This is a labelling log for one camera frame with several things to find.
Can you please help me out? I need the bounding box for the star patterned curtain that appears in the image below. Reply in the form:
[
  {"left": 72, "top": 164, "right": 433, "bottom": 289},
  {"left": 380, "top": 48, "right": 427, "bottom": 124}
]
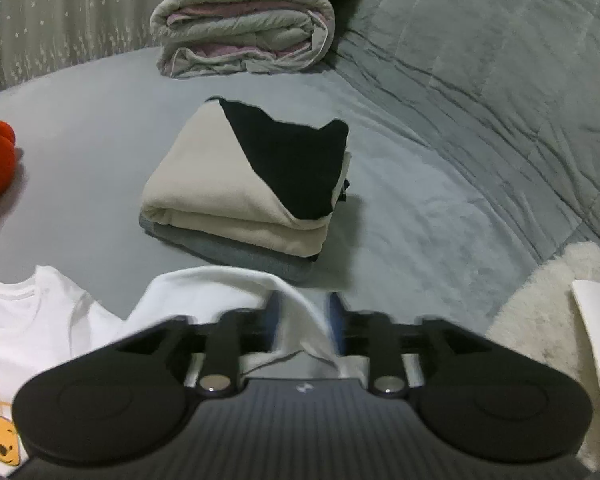
[{"left": 0, "top": 0, "right": 243, "bottom": 92}]

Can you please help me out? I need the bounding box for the folded beige garment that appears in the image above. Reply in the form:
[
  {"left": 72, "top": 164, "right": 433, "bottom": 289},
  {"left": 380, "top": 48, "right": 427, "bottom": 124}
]
[{"left": 140, "top": 97, "right": 354, "bottom": 262}]

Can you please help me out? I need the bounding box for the white printed sweatshirt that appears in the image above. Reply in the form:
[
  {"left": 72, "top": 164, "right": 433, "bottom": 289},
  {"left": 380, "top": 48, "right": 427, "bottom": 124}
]
[{"left": 0, "top": 265, "right": 373, "bottom": 467}]

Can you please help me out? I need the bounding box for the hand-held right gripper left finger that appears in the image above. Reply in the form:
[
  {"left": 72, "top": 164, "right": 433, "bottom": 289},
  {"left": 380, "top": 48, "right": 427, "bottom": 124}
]
[{"left": 114, "top": 291, "right": 284, "bottom": 393}]

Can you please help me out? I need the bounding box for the folded grey pink quilt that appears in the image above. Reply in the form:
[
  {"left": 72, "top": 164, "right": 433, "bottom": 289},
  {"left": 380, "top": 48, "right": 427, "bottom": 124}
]
[{"left": 150, "top": 0, "right": 337, "bottom": 80}]

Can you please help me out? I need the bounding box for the grey quilted blanket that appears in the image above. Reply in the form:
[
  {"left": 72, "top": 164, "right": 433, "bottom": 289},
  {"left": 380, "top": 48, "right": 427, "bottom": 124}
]
[{"left": 327, "top": 0, "right": 600, "bottom": 281}]

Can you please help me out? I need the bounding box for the folded grey garment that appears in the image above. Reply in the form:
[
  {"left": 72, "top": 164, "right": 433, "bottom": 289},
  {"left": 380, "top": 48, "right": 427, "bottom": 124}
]
[{"left": 138, "top": 211, "right": 315, "bottom": 284}]

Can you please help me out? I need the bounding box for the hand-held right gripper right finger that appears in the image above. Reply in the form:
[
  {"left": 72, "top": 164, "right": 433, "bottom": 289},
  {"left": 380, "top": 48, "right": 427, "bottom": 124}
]
[{"left": 327, "top": 292, "right": 483, "bottom": 397}]

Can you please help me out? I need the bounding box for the white fluffy plush toy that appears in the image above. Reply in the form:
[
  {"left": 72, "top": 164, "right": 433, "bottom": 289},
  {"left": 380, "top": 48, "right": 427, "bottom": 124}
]
[{"left": 485, "top": 241, "right": 600, "bottom": 472}]

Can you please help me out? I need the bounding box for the folded black garment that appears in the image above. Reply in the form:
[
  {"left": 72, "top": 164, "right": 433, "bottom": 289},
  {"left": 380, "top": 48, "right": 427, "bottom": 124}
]
[{"left": 218, "top": 97, "right": 351, "bottom": 222}]

